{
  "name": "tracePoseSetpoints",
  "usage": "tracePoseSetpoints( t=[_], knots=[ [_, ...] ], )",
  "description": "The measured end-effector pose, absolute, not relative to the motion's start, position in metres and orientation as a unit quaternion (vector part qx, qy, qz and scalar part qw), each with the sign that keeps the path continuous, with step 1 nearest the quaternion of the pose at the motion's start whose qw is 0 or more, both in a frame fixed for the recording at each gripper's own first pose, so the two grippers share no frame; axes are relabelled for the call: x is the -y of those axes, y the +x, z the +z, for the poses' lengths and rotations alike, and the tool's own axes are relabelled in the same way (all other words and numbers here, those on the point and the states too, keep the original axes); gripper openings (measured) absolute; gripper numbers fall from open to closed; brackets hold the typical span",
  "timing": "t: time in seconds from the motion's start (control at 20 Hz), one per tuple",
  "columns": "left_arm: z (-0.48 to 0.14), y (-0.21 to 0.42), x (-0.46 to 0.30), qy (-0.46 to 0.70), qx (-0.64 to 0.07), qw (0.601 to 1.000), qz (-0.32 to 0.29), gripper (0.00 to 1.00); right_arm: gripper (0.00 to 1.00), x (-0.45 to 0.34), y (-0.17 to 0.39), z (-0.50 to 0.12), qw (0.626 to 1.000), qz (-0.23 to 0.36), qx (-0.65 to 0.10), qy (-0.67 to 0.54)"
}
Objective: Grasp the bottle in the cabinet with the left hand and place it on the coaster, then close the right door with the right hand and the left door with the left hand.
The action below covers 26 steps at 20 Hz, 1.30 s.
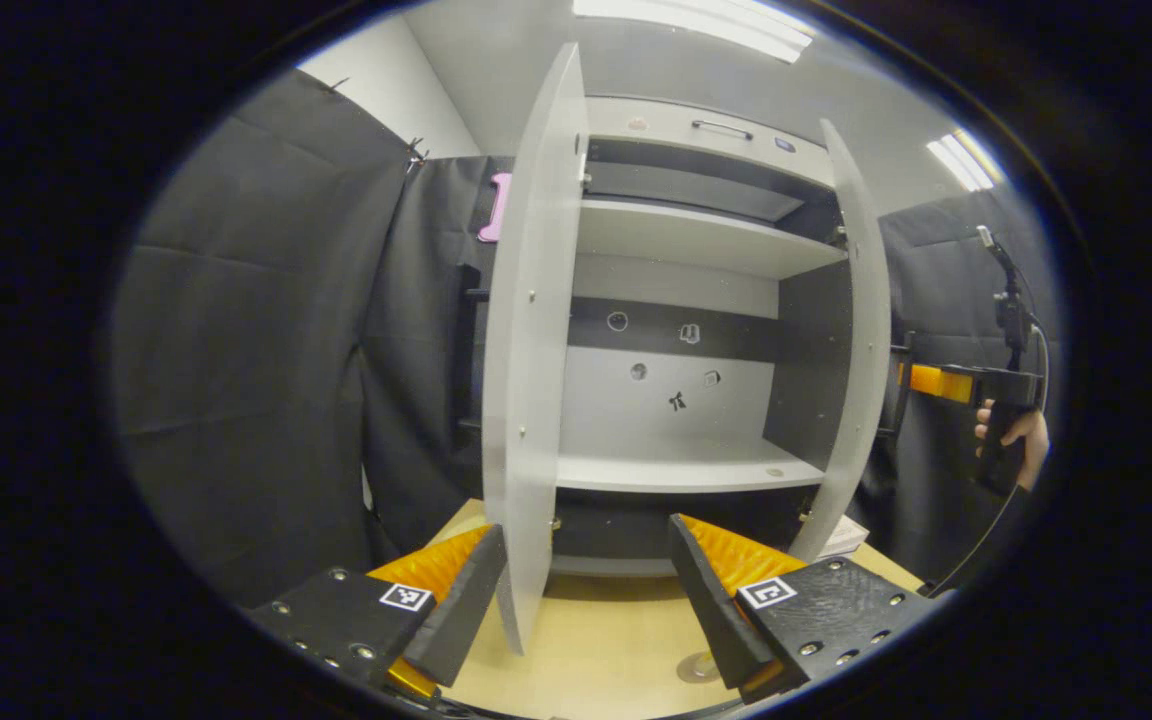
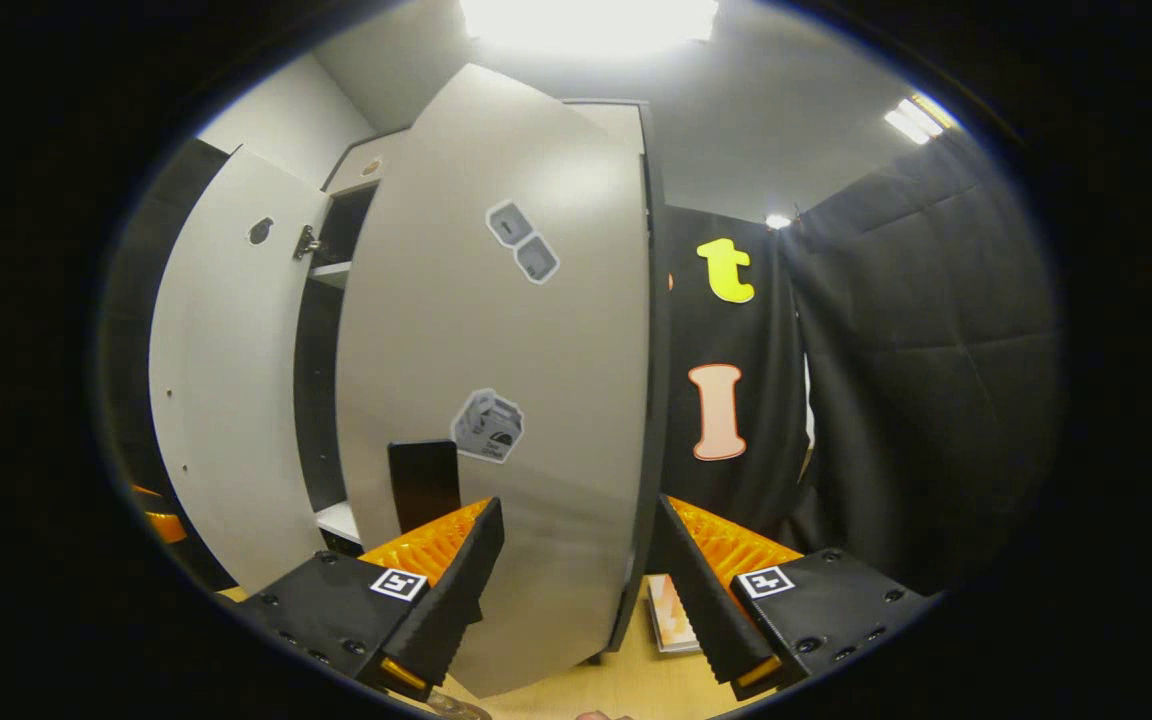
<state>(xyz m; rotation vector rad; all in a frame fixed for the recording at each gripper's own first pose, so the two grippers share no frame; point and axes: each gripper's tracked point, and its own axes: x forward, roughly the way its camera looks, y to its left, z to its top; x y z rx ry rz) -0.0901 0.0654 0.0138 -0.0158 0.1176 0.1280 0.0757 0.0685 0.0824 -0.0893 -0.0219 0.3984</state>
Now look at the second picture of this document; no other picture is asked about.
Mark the white booklet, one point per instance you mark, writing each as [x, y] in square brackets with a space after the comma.
[671, 620]

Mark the black backdrop cloth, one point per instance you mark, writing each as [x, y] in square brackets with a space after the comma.
[886, 350]

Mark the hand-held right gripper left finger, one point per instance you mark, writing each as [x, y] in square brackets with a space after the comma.
[456, 590]

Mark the ceiling light panel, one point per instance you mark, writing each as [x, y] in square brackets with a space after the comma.
[916, 118]
[586, 20]

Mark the small ceiling light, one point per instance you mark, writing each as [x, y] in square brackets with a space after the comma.
[779, 221]

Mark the grey cabinet shelf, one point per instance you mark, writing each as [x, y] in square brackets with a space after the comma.
[331, 272]

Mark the grey cabinet door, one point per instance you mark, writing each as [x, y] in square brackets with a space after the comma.
[536, 350]
[226, 380]

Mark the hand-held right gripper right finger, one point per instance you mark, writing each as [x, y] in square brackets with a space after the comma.
[701, 600]

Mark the grey cabinet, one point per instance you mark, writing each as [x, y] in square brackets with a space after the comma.
[321, 400]

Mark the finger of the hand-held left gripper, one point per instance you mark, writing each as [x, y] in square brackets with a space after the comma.
[164, 525]

